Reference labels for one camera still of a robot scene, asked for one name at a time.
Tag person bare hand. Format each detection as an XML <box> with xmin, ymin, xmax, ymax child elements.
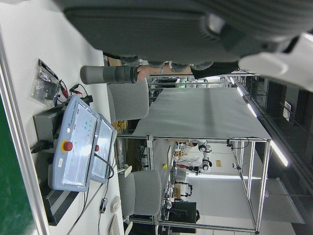
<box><xmin>136</xmin><ymin>65</ymin><xmax>150</xmax><ymax>81</ymax></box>

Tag grey white left robot hand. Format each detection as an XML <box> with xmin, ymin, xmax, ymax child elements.
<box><xmin>52</xmin><ymin>0</ymin><xmax>313</xmax><ymax>93</ymax></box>

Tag person forearm black sleeve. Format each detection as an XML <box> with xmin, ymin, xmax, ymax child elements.
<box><xmin>146</xmin><ymin>61</ymin><xmax>242</xmax><ymax>80</ymax></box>

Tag grey metal control box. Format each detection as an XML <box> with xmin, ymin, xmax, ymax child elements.
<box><xmin>32</xmin><ymin>106</ymin><xmax>66</xmax><ymax>154</ymax></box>

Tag black vented box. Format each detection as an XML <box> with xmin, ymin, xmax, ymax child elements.
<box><xmin>40</xmin><ymin>180</ymin><xmax>79</xmax><ymax>226</ymax></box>

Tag grey office chair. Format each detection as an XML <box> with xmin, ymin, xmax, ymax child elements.
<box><xmin>117</xmin><ymin>169</ymin><xmax>162</xmax><ymax>218</ymax></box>
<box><xmin>106</xmin><ymin>78</ymin><xmax>150</xmax><ymax>121</ymax></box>

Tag grey cylindrical bottle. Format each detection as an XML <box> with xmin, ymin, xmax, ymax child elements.
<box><xmin>80</xmin><ymin>65</ymin><xmax>139</xmax><ymax>85</ymax></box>

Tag grey cloth canopy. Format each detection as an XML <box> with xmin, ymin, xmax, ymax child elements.
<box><xmin>134</xmin><ymin>87</ymin><xmax>272</xmax><ymax>141</ymax></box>

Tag small grey teach pendant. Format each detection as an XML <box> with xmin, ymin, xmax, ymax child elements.
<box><xmin>89</xmin><ymin>113</ymin><xmax>118</xmax><ymax>185</ymax></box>

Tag person in white coat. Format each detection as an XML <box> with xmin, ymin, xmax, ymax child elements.
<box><xmin>179</xmin><ymin>142</ymin><xmax>204</xmax><ymax>170</ymax></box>

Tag plastic bag black parts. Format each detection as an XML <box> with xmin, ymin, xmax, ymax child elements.
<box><xmin>30</xmin><ymin>58</ymin><xmax>60</xmax><ymax>106</ymax></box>

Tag large grey teach pendant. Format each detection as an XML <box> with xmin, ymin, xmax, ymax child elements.
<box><xmin>52</xmin><ymin>94</ymin><xmax>101</xmax><ymax>192</ymax></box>

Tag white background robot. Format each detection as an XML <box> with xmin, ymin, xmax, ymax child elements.
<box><xmin>197</xmin><ymin>140</ymin><xmax>213</xmax><ymax>172</ymax></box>

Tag black monitor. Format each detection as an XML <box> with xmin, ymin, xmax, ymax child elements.
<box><xmin>168</xmin><ymin>201</ymin><xmax>198</xmax><ymax>224</ymax></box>

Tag white keyboard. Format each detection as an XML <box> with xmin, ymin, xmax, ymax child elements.
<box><xmin>107</xmin><ymin>213</ymin><xmax>121</xmax><ymax>235</ymax></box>

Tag long ceiling light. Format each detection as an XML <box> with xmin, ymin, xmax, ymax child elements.
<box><xmin>268</xmin><ymin>140</ymin><xmax>290</xmax><ymax>167</ymax></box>

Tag green conveyor belt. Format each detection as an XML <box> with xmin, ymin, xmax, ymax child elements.
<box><xmin>0</xmin><ymin>30</ymin><xmax>51</xmax><ymax>235</ymax></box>

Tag red black clip cable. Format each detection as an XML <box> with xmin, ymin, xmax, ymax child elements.
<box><xmin>58</xmin><ymin>79</ymin><xmax>69</xmax><ymax>99</ymax></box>
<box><xmin>69</xmin><ymin>83</ymin><xmax>89</xmax><ymax>96</ymax></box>

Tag black pendant cable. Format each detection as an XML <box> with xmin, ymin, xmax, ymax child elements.
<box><xmin>93</xmin><ymin>152</ymin><xmax>115</xmax><ymax>180</ymax></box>

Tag thin black desk cable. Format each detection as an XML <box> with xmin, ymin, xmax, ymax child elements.
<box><xmin>66</xmin><ymin>181</ymin><xmax>110</xmax><ymax>235</ymax></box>

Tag aluminium cage frame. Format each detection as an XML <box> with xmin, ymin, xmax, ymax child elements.
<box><xmin>146</xmin><ymin>134</ymin><xmax>272</xmax><ymax>234</ymax></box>

